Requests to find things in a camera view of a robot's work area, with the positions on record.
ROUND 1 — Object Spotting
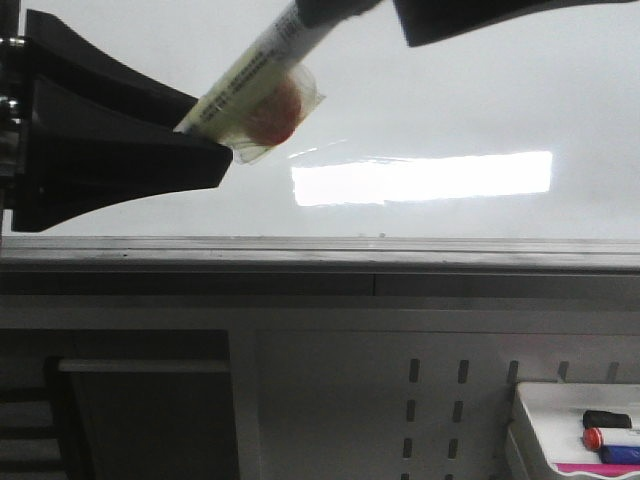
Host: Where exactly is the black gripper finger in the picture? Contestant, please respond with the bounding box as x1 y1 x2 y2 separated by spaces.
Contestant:
393 0 625 47

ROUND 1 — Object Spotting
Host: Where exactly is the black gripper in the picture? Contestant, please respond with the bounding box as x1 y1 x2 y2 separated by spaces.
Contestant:
1 0 233 233

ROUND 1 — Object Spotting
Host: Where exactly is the white whiteboard marker black tip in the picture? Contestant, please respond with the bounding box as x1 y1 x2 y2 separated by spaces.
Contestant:
175 1 378 163

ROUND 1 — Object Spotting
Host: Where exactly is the white whiteboard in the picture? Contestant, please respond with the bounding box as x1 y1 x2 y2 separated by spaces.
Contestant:
0 0 640 241

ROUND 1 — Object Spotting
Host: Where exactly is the dark cabinet panel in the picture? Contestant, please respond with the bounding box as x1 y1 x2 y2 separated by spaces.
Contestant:
43 357 240 479

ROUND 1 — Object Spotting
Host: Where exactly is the white slotted pegboard panel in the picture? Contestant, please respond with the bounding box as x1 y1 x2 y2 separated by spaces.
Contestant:
256 329 639 479

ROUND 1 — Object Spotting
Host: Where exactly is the white plastic marker tray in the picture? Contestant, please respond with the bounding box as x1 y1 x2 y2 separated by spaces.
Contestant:
505 382 639 479

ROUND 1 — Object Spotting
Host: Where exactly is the black capped marker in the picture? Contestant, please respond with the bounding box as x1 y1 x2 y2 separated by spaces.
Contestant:
582 410 633 429

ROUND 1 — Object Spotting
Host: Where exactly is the red capped marker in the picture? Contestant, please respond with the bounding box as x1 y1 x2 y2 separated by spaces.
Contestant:
582 427 639 451

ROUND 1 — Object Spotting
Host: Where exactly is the blue capped marker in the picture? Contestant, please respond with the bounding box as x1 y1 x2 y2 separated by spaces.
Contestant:
599 445 640 465

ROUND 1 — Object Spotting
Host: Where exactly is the pink eraser edge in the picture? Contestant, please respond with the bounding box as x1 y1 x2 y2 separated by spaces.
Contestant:
555 463 639 478

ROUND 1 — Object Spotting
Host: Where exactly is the dark metal whiteboard frame rail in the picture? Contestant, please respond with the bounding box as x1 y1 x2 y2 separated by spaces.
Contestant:
1 236 639 303

